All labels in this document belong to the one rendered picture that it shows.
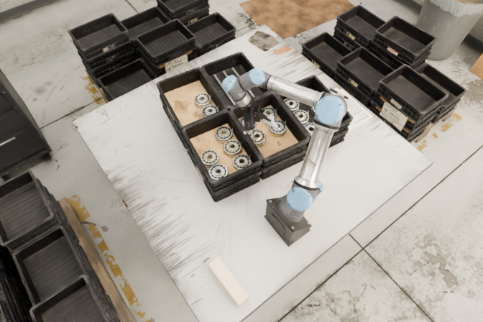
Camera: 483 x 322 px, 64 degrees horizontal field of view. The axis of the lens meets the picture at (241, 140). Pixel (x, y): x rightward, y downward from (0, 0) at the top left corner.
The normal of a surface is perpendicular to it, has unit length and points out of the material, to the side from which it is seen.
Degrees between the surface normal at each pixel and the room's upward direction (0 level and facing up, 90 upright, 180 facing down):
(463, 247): 0
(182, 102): 0
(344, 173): 0
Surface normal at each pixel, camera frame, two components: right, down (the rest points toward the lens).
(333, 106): -0.33, 0.03
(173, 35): 0.00, -0.57
